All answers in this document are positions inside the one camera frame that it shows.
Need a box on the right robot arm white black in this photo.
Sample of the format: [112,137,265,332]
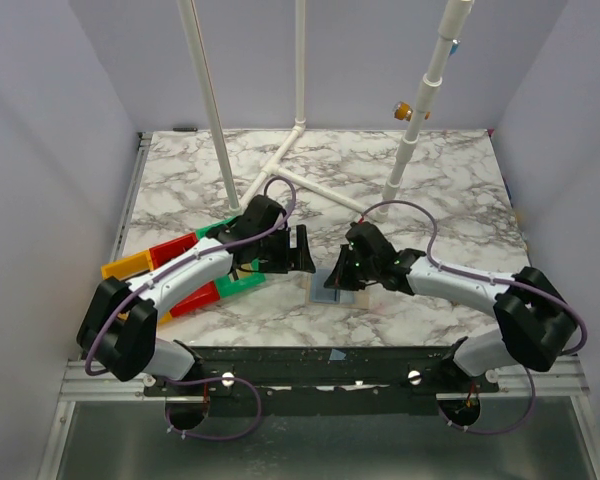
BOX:
[324,222,577,392]

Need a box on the beige card holder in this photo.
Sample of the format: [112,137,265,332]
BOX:
[304,268,370,310]

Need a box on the yellow plastic bin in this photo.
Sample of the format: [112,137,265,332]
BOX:
[100,251,174,326]

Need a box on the green plastic bin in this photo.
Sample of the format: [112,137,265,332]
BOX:
[195,218,267,299]

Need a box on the white PVC pipe frame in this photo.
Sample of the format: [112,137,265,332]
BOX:
[177,0,476,221]

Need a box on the aluminium extrusion rail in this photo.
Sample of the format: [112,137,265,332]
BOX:
[59,132,152,402]

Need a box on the orange knob on pipe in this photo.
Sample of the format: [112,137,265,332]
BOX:
[393,101,413,122]

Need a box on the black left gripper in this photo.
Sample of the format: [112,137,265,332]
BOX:
[257,226,315,276]

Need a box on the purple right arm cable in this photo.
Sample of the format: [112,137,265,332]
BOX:
[357,200,589,435]

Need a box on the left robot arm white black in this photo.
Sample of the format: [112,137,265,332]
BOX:
[76,195,316,395]

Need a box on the red plastic bin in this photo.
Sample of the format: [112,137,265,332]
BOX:
[149,233,220,324]

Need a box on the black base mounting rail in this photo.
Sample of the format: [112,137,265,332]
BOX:
[144,346,498,417]

